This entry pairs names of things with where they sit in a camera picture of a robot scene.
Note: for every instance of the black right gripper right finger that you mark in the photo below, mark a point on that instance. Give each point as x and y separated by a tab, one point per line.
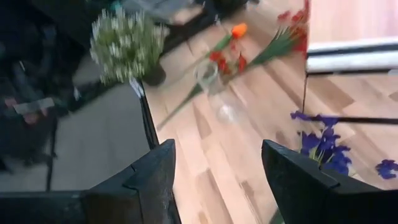
311	193

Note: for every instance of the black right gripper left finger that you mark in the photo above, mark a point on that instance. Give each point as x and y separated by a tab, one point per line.
124	199

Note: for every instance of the purple flower bunch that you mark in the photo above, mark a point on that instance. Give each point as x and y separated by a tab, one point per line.
329	143

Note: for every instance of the clear glass vase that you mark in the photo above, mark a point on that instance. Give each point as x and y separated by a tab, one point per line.
217	93

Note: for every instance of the large red flower bunch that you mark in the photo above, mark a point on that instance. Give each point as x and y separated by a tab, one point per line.
273	46

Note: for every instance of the small red flower bunch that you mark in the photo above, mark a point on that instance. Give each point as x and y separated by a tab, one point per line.
224	65

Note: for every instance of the orange tulip green stem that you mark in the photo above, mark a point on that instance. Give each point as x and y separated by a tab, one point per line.
239	30

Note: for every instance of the potted plant white blossoms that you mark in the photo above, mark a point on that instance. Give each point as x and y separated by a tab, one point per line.
124	46

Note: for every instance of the black metal table frame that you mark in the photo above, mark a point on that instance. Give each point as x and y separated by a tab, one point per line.
149	121

